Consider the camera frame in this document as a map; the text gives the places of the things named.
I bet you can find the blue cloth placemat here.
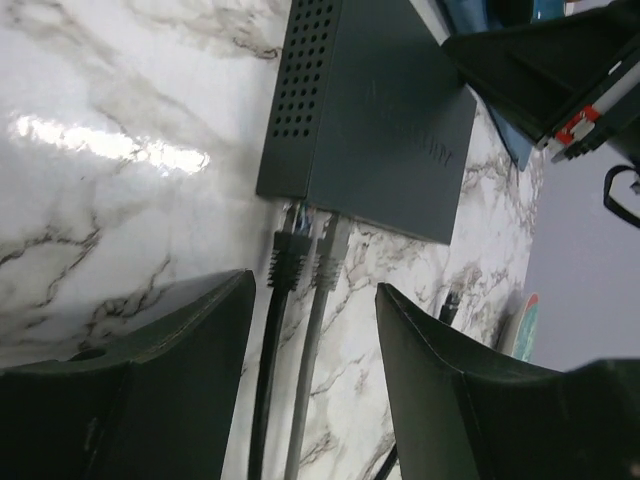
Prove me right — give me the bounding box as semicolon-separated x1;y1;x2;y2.
442;0;532;172

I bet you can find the red teal patterned plate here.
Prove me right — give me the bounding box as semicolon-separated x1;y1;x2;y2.
497;293;539;362

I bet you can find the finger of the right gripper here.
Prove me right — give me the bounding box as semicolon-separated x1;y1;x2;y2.
443;1;639;150

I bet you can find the dark grey network switch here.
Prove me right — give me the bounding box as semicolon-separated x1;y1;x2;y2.
256;0;476;245

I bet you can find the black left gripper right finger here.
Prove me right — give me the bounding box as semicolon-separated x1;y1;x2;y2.
376;283;639;479

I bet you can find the grey ethernet cable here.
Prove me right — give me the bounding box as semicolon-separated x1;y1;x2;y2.
284;211;353;480

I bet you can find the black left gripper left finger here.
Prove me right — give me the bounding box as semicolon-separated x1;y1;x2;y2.
1;270;256;479

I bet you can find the black power cable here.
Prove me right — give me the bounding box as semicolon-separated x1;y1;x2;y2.
247;201;313;480

